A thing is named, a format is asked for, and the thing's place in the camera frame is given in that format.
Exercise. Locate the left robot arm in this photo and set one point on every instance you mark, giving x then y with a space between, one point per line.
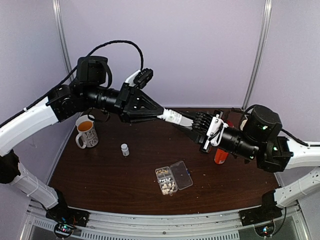
91 89

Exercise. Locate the cream ribbed ceramic mug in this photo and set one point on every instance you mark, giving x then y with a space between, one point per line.
243 123

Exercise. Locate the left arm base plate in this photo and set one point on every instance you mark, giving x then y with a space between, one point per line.
69 216

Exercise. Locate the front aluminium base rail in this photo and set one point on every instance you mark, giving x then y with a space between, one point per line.
224 225

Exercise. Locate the yellow pills in organizer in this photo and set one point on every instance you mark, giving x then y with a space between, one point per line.
162 171

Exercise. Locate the orange pill bottle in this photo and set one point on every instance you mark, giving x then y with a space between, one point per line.
220 156

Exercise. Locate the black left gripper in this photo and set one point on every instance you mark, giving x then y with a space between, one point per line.
132 100

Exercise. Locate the white pills in organizer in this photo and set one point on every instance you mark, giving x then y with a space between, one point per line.
168 191

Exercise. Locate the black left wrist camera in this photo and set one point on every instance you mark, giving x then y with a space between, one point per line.
140 78

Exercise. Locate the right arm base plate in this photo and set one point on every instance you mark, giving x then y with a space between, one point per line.
259 215

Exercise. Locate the aluminium frame post left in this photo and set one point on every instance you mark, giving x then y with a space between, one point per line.
61 34

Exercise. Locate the aluminium frame post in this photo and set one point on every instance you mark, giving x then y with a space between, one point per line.
264 30
61 34

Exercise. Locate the floral mug yellow inside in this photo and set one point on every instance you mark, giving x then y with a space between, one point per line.
87 136

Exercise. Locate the clear plastic pill organizer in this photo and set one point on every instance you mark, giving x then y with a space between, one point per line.
179 174

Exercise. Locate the red floral saucer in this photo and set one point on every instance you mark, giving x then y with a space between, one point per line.
226 119

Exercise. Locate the aluminium frame post right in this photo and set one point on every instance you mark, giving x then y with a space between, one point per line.
264 30

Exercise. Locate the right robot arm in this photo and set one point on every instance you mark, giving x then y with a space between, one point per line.
260 137

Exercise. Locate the white pills group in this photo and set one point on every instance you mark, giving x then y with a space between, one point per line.
170 185
164 180

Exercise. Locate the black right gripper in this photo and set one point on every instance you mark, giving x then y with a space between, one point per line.
203 139

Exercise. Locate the small white pill bottle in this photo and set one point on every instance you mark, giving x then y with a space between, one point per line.
176 118

